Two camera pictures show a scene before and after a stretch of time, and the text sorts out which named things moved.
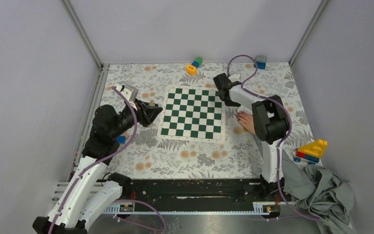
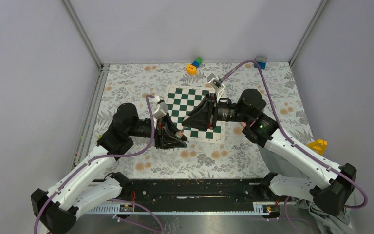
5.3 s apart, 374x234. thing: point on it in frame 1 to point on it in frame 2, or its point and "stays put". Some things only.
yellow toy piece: (316, 149) stays put
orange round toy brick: (191, 69) stays put
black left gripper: (146, 113) to (162, 138)
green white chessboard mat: (195, 113) stays put
